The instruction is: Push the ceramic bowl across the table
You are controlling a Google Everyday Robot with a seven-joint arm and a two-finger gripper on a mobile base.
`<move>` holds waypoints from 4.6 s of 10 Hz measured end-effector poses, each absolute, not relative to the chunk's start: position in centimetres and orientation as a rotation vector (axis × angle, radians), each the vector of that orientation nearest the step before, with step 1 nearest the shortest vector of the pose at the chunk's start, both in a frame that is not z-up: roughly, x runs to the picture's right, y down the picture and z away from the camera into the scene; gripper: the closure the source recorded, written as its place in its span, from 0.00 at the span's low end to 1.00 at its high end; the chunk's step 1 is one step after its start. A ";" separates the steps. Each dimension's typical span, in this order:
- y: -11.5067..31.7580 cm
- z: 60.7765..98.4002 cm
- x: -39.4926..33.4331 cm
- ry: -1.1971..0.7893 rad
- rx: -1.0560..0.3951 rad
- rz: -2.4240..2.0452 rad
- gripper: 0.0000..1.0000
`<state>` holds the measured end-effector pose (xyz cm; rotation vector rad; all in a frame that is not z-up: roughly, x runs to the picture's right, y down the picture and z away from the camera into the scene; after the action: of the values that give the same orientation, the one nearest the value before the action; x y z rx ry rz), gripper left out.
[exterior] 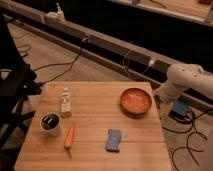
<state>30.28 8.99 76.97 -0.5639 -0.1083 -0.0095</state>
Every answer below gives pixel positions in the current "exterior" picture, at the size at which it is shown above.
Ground orange ceramic bowl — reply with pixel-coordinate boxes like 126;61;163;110
120;88;152;116

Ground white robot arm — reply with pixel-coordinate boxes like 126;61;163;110
159;63;213;102

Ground small clear glue bottle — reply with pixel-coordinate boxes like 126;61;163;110
61;88;71;117

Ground blue sponge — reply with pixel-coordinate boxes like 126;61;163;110
105;129;122;152

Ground orange carrot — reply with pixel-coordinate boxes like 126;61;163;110
64;126;74;157

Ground white cup with dark contents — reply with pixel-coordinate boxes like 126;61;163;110
40;113;61;136

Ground blue power box on floor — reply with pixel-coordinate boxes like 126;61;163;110
170;100;188;119

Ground black tripod stand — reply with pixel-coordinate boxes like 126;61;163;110
0;12;41;171

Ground black floor cable left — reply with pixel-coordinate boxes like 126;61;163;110
32;37;90;87

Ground long metal rail beam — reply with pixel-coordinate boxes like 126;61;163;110
0;0;213;116

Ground white cable at rail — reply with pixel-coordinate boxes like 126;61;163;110
121;49;156;80

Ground white object on rail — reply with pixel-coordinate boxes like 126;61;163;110
45;3;65;22

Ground black floor cables right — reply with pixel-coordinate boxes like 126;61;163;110
162;108;213;168

